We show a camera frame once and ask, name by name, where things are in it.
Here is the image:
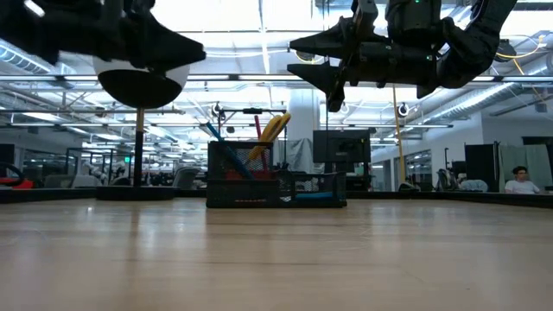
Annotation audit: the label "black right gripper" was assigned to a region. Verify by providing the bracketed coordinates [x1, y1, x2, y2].
[286, 0, 438, 114]

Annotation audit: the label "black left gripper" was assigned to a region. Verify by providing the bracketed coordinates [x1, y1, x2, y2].
[42, 0, 208, 73]

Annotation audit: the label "yellow handled scissors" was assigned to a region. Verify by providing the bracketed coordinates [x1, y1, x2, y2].
[248, 112, 292, 162]

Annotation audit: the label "red pencil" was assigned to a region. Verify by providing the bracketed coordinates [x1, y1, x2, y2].
[253, 114, 270, 174]

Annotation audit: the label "blue pencil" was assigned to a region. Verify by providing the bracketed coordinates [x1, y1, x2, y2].
[205, 122, 256, 181]

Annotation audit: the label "black mesh desk organizer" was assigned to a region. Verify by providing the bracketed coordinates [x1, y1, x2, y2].
[206, 140, 348, 209]

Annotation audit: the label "black monitor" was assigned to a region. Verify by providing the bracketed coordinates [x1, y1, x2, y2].
[313, 129, 372, 164]

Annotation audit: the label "red black cart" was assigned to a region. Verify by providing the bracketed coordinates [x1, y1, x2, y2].
[0, 162, 35, 191]

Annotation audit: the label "person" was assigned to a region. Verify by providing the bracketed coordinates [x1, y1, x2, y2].
[504, 166, 542, 195]

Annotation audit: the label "black aluminium table frame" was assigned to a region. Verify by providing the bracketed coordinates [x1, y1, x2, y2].
[0, 186, 553, 209]

